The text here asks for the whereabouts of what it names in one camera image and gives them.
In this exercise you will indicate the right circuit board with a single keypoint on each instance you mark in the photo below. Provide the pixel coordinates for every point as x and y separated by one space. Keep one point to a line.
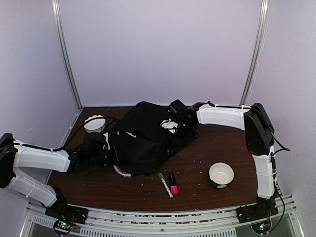
261 227

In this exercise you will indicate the left circuit board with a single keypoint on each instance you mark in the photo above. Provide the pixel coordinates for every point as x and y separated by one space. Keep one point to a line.
62 228

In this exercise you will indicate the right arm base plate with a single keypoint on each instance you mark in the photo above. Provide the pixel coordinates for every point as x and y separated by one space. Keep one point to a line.
254 212

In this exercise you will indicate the black student backpack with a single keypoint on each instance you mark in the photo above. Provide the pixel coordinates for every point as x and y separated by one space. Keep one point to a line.
139 145

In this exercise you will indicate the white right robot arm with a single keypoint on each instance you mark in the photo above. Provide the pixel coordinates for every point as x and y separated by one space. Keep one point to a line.
259 136

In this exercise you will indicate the right aluminium corner post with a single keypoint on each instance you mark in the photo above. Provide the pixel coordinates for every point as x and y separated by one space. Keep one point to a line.
258 46

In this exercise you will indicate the white bowl black base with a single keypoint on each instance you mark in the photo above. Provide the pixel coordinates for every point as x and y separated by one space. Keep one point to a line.
220 175

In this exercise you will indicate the circuit board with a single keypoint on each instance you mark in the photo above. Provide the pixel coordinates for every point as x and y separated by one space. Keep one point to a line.
62 228
261 227

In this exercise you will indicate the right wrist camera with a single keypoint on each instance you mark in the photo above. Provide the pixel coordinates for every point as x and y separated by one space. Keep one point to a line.
169 125

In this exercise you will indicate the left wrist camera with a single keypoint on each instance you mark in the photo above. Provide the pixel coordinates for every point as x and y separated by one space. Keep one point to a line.
106 145

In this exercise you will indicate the white pen green tip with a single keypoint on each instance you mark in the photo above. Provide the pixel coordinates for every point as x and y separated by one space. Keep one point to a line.
165 185

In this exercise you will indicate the left aluminium corner post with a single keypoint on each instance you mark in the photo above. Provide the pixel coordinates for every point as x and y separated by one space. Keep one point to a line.
64 51

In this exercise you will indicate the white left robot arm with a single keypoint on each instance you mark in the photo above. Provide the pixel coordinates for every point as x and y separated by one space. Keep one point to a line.
15 155

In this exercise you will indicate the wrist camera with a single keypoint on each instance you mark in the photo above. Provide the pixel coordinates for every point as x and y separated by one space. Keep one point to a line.
106 145
169 125

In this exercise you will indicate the aluminium corner post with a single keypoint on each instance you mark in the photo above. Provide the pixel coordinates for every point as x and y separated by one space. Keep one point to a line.
64 51
258 46

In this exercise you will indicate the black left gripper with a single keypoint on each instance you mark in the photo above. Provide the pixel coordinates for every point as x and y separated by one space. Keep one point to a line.
113 161

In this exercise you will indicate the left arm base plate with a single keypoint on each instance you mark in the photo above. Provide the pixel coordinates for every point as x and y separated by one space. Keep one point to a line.
72 214

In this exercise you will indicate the aluminium front rail frame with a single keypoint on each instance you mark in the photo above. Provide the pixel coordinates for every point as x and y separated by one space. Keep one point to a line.
219 222

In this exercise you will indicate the white fluted ceramic bowl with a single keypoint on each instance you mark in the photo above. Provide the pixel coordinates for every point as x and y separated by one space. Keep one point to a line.
95 123

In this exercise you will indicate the pink highlighter marker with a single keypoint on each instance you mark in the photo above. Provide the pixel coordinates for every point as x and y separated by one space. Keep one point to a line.
172 183

